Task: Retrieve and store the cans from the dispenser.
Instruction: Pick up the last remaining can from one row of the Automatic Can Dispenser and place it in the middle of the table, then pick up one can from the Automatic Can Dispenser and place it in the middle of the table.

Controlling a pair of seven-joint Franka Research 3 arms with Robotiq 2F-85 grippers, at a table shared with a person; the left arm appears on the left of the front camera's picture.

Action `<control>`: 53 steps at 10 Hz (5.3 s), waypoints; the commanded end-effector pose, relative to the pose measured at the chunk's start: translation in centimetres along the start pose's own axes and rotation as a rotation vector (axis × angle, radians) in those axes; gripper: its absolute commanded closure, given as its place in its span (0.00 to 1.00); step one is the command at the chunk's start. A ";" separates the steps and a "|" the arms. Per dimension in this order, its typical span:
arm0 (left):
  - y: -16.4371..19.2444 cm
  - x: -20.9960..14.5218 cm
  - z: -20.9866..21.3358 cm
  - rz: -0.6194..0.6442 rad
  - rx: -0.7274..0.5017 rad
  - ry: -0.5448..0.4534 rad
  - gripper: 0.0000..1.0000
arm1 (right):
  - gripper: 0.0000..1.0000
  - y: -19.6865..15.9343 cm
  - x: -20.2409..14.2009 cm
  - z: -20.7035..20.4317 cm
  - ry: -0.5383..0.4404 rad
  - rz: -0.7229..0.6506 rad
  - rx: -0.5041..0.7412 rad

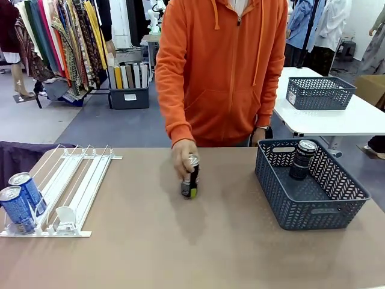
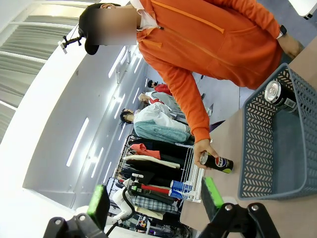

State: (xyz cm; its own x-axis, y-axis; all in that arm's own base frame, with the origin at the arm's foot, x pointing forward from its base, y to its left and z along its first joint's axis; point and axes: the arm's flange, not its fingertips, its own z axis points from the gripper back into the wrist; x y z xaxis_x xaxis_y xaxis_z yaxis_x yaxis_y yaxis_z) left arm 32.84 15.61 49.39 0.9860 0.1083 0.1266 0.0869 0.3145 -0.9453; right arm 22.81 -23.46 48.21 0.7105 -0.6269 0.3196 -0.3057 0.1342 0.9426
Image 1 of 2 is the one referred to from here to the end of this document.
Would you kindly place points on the mannequin in grey dress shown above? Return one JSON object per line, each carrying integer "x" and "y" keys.
{"x": 376, "y": 51}

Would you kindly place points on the white hanging shirt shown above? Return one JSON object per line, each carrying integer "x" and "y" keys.
{"x": 334, "y": 24}

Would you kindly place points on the person in orange hoodie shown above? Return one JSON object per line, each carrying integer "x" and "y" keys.
{"x": 222, "y": 75}

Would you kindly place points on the person's right forearm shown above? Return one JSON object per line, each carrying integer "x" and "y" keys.
{"x": 180, "y": 126}

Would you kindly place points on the teal hanging fabric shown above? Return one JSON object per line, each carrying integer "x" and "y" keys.
{"x": 42, "y": 33}

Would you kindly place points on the dark patterned skirt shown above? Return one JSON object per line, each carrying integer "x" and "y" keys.
{"x": 322, "y": 60}

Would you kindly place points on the dark purple cloth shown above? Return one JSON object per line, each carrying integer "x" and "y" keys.
{"x": 18, "y": 156}

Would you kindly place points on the grey plastic woven basket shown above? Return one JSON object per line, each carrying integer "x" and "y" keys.
{"x": 316, "y": 96}
{"x": 300, "y": 210}

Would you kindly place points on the yellow board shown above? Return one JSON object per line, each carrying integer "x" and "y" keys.
{"x": 118, "y": 78}

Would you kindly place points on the bystander leg with shoe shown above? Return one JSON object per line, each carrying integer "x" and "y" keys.
{"x": 377, "y": 143}

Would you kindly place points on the black hanging garment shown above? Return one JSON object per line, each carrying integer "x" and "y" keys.
{"x": 105, "y": 15}

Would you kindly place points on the orange hanging fabric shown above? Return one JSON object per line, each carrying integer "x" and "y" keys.
{"x": 61, "y": 57}

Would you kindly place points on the yellow hanging fabric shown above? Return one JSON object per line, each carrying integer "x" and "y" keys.
{"x": 96, "y": 33}

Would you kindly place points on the dark plastic stool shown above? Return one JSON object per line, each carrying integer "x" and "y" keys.
{"x": 349, "y": 49}

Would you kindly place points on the small cardboard box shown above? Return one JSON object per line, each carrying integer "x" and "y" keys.
{"x": 111, "y": 60}

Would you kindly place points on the white table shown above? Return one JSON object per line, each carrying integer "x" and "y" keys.
{"x": 331, "y": 120}

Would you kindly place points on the white board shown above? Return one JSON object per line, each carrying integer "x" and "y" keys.
{"x": 124, "y": 76}

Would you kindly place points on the light grey board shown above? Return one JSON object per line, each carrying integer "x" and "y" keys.
{"x": 136, "y": 75}

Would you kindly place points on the black clothes rack pole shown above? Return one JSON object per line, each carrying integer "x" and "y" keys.
{"x": 309, "y": 30}

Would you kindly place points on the white can dispenser rack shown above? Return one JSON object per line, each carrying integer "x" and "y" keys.
{"x": 90, "y": 177}

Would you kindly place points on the beige board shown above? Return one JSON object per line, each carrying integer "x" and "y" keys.
{"x": 144, "y": 75}

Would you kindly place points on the blue hanging shirt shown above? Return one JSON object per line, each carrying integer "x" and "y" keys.
{"x": 302, "y": 21}

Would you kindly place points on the grey storage bin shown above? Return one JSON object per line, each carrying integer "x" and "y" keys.
{"x": 129, "y": 100}

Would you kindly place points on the person's right hand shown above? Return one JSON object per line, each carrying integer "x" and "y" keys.
{"x": 182, "y": 156}

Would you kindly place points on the multicolour patterned hanging fabric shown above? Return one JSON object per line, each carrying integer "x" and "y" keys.
{"x": 72, "y": 45}

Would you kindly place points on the person's left forearm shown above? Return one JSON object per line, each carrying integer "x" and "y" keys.
{"x": 266, "y": 108}

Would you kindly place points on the fabric pile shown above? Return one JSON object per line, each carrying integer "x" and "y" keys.
{"x": 66, "y": 93}

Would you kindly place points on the brown board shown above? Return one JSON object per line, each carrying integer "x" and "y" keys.
{"x": 130, "y": 76}

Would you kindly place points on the mannequin legs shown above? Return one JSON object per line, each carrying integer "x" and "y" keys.
{"x": 16, "y": 75}

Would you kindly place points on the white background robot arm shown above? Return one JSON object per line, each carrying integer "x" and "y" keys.
{"x": 155, "y": 25}

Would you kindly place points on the large cardboard box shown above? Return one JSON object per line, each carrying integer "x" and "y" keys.
{"x": 371, "y": 87}

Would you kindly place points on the maroon garment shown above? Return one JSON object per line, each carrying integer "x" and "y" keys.
{"x": 7, "y": 27}

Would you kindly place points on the blue drink can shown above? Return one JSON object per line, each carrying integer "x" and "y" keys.
{"x": 15, "y": 210}
{"x": 31, "y": 189}

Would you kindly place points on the brown patterned shawl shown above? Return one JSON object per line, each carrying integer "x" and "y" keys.
{"x": 36, "y": 63}

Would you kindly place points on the black drink can white print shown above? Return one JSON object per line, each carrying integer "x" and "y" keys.
{"x": 303, "y": 159}

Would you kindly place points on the white dispenser pusher paddle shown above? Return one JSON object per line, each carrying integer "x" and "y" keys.
{"x": 64, "y": 215}

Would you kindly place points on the black and green drink can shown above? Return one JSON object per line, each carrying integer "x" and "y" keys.
{"x": 194, "y": 183}

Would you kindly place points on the grey background workbench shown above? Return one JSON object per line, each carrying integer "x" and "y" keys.
{"x": 150, "y": 38}

